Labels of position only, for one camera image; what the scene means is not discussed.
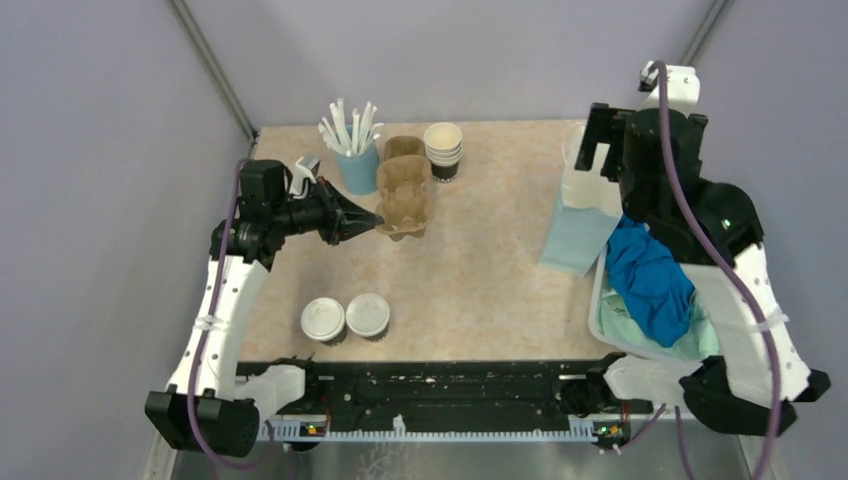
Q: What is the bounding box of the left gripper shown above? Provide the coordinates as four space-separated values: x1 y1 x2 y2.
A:
272 175 384 245

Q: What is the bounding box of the single brown cup carrier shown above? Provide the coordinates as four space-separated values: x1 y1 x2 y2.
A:
375 155 434 242

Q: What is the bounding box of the white plastic cup lid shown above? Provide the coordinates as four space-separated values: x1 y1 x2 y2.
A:
300 297 347 342

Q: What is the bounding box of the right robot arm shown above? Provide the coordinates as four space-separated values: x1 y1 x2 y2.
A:
576 103 831 437

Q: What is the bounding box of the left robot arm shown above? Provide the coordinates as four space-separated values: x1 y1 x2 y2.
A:
144 158 384 470

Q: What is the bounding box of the white takeout paper bag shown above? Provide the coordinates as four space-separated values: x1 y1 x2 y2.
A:
560 120 622 217

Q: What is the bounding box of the blue straw holder cup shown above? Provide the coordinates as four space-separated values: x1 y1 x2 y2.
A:
334 141 380 196

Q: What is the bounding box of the white wrapped straws bundle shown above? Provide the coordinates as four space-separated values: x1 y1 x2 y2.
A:
317 98 383 157

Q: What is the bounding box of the brown cardboard cup carrier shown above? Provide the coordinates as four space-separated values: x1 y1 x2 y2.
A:
383 135 426 161

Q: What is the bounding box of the stack of paper cups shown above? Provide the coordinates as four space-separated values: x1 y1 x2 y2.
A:
423 122 463 183

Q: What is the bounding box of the white plastic basket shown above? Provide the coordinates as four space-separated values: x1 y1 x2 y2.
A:
588 251 723 364

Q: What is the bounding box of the blue cloth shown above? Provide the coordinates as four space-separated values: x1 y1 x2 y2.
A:
606 216 695 348

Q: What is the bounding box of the light green cloth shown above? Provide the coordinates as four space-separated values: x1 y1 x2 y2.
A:
598 291 722 362

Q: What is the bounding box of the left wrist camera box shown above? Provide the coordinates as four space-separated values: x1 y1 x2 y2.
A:
288 155 321 199

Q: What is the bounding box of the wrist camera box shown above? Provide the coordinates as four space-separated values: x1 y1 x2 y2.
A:
637 61 701 116
288 155 321 199

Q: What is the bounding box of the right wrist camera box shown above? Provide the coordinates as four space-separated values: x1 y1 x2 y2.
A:
637 61 701 116

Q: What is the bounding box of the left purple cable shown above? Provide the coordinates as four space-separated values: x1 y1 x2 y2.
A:
185 158 280 473

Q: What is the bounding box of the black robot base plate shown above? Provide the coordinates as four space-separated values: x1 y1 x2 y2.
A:
274 358 652 433

